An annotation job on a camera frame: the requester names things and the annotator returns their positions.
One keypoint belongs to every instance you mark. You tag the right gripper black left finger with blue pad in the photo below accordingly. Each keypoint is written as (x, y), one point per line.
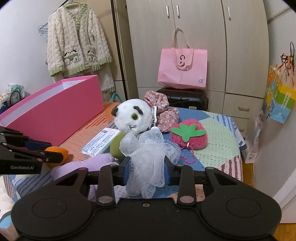
(106, 178)

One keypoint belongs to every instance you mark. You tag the green soft ball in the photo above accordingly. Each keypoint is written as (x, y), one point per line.
(114, 146)

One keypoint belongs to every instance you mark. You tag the colourful paper gift bag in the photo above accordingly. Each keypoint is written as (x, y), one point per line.
(280, 93)

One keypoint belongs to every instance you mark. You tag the brown mesh basket bag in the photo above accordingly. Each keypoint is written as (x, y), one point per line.
(15, 97)

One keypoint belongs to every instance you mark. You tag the white plush panda head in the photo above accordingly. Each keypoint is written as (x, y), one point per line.
(133, 116)

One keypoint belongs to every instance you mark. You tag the colourful patchwork table cloth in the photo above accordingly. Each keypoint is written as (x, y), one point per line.
(221, 152)

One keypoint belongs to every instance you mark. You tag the white tissue pack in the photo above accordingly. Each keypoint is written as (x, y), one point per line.
(100, 143)

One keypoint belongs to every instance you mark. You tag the orange soft ball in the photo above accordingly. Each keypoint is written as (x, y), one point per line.
(56, 156)

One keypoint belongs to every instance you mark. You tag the cream knitted cardigan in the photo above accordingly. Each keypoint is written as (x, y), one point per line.
(77, 45)

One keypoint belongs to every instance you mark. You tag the beige wardrobe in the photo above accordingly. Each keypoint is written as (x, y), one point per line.
(234, 33)

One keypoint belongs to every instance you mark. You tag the pink strawberry plush purse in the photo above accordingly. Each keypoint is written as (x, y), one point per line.
(189, 135)

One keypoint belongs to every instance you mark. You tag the purple plush toy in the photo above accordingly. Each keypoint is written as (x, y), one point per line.
(92, 164)

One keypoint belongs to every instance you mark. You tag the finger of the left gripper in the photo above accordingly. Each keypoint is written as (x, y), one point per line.
(22, 141)
(12, 153)

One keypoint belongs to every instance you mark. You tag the blue wire hangers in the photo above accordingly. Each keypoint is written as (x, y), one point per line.
(43, 29)

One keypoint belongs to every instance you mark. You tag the pink tote bag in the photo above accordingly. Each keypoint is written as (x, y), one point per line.
(183, 68)

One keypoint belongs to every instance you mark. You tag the white mesh bath sponge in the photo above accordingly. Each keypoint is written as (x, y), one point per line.
(147, 153)

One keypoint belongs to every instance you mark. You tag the pink cardboard storage box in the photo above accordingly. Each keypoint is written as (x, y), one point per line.
(57, 111)

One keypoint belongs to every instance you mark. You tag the pink floral scrunchie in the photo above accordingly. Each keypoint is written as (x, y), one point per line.
(166, 116)

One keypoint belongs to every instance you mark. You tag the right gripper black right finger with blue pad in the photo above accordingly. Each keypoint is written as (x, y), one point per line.
(182, 176)

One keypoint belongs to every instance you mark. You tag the white plastic bag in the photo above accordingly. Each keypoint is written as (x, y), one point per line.
(6, 95)

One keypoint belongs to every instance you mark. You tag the black suitcase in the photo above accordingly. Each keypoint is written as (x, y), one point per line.
(186, 98)

